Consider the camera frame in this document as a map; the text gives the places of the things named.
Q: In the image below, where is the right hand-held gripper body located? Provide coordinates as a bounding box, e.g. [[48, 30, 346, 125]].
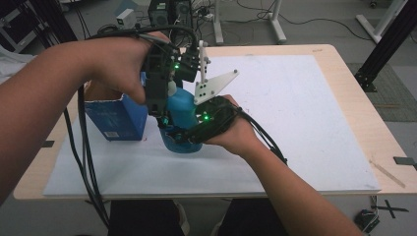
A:
[[183, 68, 243, 146]]

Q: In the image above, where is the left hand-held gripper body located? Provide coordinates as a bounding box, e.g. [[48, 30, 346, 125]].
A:
[[141, 38, 212, 118]]

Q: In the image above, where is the blue bottle with white cap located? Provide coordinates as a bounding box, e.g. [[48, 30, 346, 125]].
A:
[[159, 81, 205, 154]]

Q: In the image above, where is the blue cardboard box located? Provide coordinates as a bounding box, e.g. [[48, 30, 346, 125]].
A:
[[83, 72, 150, 143]]

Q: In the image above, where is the person's right hand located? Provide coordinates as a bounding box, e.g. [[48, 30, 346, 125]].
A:
[[202, 93, 265, 157]]

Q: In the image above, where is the person's left hand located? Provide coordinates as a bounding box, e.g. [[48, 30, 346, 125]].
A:
[[80, 30, 172, 106]]

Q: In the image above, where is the black computer tower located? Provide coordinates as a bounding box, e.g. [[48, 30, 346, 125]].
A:
[[147, 0, 175, 28], [172, 0, 195, 29]]

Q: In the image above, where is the white table mat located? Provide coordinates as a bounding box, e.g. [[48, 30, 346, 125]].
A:
[[42, 53, 384, 199]]

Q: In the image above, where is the small white device box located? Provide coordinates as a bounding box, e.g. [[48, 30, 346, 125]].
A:
[[115, 8, 138, 30]]

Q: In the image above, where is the person's white shoe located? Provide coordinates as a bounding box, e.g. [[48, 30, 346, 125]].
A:
[[172, 200, 192, 236]]

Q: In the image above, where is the white-legged wooden desk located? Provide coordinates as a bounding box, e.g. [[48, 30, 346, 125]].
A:
[[211, 0, 288, 46]]

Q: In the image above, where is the person's left leg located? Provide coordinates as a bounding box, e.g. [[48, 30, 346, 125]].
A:
[[107, 199, 185, 236]]

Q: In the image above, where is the person's leg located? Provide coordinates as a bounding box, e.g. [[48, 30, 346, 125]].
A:
[[107, 199, 185, 236], [225, 197, 290, 236]]

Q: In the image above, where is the person's right leg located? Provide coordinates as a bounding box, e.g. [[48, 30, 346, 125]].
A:
[[225, 197, 290, 236]]

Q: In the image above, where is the black metal rack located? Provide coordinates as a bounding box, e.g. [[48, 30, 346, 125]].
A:
[[0, 0, 78, 55]]

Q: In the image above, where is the grey floor mat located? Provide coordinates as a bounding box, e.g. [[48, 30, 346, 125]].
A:
[[346, 61, 417, 123]]

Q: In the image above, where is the white metal stand leg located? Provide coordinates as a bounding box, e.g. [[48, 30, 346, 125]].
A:
[[355, 0, 410, 44]]

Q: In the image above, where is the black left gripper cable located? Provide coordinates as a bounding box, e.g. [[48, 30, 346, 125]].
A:
[[86, 25, 200, 54]]

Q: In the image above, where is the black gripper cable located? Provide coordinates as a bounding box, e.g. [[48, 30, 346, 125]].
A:
[[233, 105, 289, 166], [86, 25, 200, 54]]

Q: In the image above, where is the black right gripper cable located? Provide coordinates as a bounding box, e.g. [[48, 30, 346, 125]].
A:
[[233, 105, 289, 166]]

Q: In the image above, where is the black hanging cable bundle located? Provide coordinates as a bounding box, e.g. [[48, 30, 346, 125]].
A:
[[63, 84, 111, 231]]

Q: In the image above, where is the thin black floor cable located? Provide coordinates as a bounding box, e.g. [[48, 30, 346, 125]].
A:
[[235, 0, 374, 42]]

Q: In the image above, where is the black metal frame post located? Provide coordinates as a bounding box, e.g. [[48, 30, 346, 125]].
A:
[[353, 0, 417, 93]]

